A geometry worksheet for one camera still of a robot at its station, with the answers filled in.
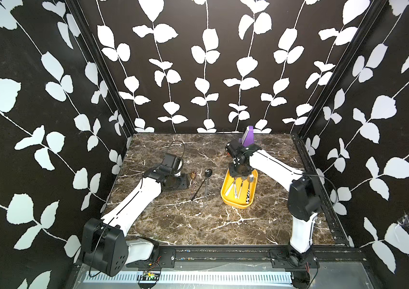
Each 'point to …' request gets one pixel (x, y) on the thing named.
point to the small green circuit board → (149, 275)
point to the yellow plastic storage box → (230, 189)
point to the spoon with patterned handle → (251, 179)
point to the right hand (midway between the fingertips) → (233, 171)
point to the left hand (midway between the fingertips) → (186, 180)
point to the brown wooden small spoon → (192, 174)
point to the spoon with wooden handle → (239, 189)
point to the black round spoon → (207, 173)
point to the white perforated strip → (196, 277)
